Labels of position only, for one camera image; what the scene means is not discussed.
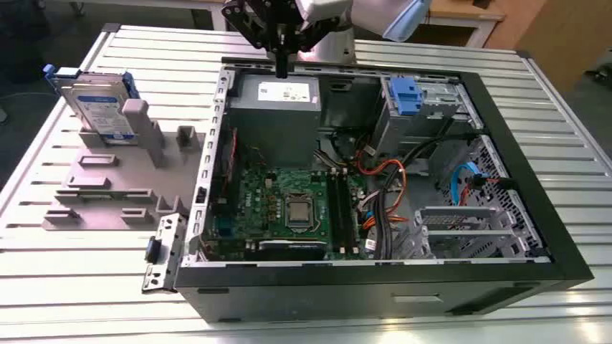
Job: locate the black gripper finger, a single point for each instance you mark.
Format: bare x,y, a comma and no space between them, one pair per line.
241,25
320,34

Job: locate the hard disk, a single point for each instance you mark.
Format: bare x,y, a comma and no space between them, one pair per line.
102,107

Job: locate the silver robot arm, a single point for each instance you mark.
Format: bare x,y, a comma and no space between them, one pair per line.
334,46

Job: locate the metal disk bay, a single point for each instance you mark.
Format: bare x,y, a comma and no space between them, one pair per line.
458,211

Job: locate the blue drive latch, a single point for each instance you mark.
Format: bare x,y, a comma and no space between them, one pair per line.
406,95

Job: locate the grey power supply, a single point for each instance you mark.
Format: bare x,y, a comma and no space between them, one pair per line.
272,125

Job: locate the wooden desk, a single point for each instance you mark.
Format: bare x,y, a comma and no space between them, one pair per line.
468,15

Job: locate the metal optical drive bay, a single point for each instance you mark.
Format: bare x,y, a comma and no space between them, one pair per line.
396,132

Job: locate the CPU socket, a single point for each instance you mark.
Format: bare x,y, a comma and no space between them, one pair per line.
298,196

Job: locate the green motherboard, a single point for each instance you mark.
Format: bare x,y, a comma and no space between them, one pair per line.
268,193

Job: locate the grey part rack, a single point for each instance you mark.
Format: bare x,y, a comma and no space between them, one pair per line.
133,175

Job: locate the wooden cabinet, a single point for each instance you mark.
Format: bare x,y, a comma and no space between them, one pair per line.
549,36

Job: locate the silver CPU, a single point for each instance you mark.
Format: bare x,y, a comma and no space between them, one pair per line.
297,210

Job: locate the green RAM stick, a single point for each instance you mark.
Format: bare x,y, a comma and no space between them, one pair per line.
102,196

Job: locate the black graphics card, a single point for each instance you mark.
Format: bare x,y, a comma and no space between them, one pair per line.
290,249

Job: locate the black PC case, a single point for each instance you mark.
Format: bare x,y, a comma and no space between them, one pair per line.
362,286

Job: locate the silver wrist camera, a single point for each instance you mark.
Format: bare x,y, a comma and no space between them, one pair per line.
314,9

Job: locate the metal card retention bracket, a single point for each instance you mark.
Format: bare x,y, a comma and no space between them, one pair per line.
164,247

